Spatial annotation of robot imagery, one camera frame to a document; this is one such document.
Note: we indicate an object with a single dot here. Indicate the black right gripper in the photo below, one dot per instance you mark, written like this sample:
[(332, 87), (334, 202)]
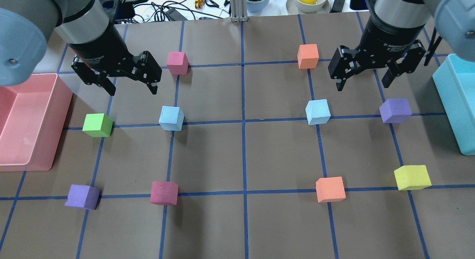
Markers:
[(390, 35)]

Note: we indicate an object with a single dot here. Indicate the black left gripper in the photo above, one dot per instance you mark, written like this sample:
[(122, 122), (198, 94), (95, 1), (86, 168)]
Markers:
[(101, 45)]

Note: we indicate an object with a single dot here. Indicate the light blue block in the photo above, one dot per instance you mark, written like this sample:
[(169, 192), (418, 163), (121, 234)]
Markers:
[(318, 112), (171, 118)]

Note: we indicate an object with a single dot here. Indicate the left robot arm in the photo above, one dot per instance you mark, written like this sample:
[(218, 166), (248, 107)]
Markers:
[(87, 26)]

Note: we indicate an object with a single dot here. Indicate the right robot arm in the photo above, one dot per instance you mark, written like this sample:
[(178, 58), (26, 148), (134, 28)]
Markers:
[(453, 21)]

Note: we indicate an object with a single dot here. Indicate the purple foam block right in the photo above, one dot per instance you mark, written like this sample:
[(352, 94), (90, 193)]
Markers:
[(395, 110)]

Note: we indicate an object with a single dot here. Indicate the purple foam block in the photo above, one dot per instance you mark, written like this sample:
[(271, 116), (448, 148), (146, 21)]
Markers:
[(82, 197), (395, 110)]

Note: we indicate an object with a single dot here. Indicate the green foam block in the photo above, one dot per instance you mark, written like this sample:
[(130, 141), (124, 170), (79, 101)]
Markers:
[(98, 125)]

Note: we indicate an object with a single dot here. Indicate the pink foam block far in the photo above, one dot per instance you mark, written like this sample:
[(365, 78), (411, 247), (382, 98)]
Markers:
[(177, 63)]

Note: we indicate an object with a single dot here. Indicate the pink foam block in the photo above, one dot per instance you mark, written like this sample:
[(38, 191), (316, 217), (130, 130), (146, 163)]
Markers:
[(164, 193), (177, 63)]

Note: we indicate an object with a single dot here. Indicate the orange foam block far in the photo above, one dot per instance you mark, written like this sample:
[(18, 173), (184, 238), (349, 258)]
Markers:
[(308, 56)]

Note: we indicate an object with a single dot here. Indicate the orange foam block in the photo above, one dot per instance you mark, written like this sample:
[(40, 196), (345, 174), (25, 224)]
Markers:
[(308, 56), (330, 190)]

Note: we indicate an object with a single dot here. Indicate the black power adapter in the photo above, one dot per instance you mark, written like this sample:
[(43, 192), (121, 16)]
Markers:
[(337, 6)]

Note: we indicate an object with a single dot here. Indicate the cyan plastic bin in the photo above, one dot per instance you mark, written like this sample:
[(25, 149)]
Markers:
[(455, 83)]

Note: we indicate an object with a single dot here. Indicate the pink plastic bin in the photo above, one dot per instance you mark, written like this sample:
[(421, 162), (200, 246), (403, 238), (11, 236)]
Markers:
[(32, 117)]

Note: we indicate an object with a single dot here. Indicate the beige bowl with lemon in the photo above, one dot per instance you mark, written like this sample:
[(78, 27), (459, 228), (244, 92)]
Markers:
[(296, 7)]

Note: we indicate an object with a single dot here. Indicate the yellow foam block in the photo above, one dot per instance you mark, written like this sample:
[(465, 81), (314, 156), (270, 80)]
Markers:
[(412, 177)]

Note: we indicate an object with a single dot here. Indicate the pink foam block near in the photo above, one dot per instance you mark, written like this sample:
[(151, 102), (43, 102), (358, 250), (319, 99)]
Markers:
[(164, 193)]

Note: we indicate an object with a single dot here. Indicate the purple foam block left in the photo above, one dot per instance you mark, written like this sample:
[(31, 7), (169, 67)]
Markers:
[(82, 197)]

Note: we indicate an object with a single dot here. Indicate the orange foam block near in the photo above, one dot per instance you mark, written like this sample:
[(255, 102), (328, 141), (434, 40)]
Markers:
[(330, 190)]

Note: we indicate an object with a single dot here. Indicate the green bowl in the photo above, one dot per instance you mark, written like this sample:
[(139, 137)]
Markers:
[(256, 6)]

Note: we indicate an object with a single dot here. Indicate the orange handled tool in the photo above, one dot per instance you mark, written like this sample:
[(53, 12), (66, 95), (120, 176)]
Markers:
[(198, 4)]

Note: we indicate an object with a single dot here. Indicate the aluminium frame post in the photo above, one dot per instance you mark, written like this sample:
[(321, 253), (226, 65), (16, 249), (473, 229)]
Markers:
[(238, 11)]

